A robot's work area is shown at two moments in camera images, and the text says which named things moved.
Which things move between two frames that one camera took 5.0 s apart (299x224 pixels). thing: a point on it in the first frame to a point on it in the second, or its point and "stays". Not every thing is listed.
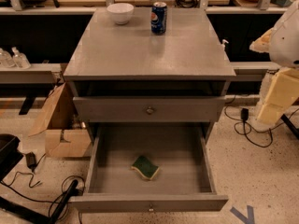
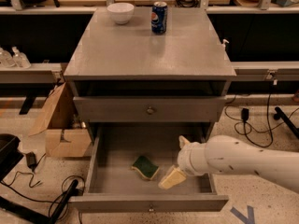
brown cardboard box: x=66 y=133 stays
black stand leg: x=15 y=208 stays
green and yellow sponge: x=146 y=168 stays
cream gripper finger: x=262 y=44 to x=182 y=141
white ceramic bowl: x=121 y=12 stays
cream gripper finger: x=283 y=91 to x=173 y=177
